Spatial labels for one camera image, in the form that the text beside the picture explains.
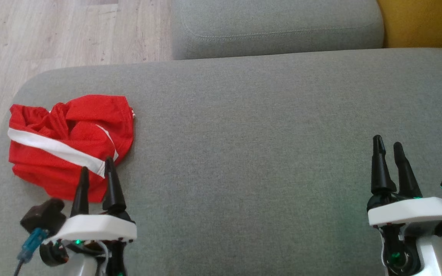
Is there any grey sofa seat cushion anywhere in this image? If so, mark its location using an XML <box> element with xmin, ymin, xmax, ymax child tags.
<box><xmin>171</xmin><ymin>0</ymin><xmax>385</xmax><ymax>60</ymax></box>

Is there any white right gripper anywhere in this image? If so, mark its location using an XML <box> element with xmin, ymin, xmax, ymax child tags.
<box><xmin>367</xmin><ymin>135</ymin><xmax>442</xmax><ymax>276</ymax></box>

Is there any blue plug camera cable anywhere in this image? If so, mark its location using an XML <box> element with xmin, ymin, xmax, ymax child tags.
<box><xmin>13</xmin><ymin>228</ymin><xmax>49</xmax><ymax>276</ymax></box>

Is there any red jersey with white trim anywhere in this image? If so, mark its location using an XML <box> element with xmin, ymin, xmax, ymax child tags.
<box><xmin>8</xmin><ymin>103</ymin><xmax>119</xmax><ymax>203</ymax></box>

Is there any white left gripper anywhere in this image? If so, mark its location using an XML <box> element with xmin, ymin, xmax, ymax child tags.
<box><xmin>39</xmin><ymin>157</ymin><xmax>137</xmax><ymax>276</ymax></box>

